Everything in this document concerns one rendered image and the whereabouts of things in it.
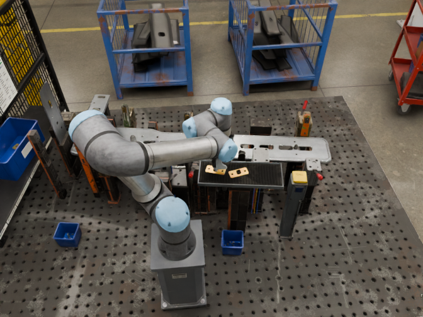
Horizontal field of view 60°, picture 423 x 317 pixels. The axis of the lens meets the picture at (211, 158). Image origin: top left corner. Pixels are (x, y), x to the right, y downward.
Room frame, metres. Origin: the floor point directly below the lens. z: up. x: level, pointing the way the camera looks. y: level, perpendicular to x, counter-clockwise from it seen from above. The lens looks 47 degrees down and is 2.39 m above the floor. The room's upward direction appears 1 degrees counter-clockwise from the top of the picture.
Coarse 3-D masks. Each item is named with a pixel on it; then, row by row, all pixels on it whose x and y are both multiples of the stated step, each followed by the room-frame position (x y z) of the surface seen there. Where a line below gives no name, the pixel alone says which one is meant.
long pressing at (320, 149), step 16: (128, 128) 1.54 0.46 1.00; (144, 128) 1.54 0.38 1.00; (240, 144) 1.40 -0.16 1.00; (256, 144) 1.40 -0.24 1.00; (272, 144) 1.40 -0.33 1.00; (288, 144) 1.40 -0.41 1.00; (304, 144) 1.40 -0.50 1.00; (320, 144) 1.40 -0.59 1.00; (272, 160) 1.29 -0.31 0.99; (288, 160) 1.28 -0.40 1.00; (304, 160) 1.28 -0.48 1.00; (320, 160) 1.28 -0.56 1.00
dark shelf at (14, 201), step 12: (36, 108) 1.69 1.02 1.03; (60, 108) 1.69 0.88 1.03; (48, 120) 1.58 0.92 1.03; (48, 132) 1.48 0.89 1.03; (48, 144) 1.41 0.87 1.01; (36, 156) 1.30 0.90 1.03; (36, 168) 1.24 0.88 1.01; (0, 180) 1.14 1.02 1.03; (24, 180) 1.14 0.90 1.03; (0, 192) 1.07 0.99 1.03; (12, 192) 1.07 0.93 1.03; (24, 192) 1.08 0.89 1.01; (0, 204) 1.00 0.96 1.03; (12, 204) 1.00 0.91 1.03; (0, 216) 0.93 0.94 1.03; (12, 216) 0.95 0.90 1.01; (0, 228) 0.87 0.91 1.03
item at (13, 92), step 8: (0, 56) 1.68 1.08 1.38; (0, 64) 1.65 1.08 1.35; (0, 72) 1.62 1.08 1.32; (8, 72) 1.68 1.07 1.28; (0, 80) 1.59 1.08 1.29; (8, 80) 1.65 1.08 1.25; (0, 88) 1.56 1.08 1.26; (8, 88) 1.62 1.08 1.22; (16, 88) 1.68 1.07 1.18; (0, 96) 1.54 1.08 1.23; (8, 96) 1.59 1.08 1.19; (0, 104) 1.51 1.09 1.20; (8, 104) 1.56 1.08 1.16
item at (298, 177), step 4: (292, 172) 1.07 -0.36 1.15; (296, 172) 1.06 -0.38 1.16; (300, 172) 1.06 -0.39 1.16; (304, 172) 1.06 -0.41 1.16; (296, 176) 1.04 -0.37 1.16; (300, 176) 1.04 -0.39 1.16; (304, 176) 1.04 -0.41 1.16; (296, 180) 1.02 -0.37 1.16; (300, 180) 1.02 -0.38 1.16; (304, 180) 1.02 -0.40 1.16
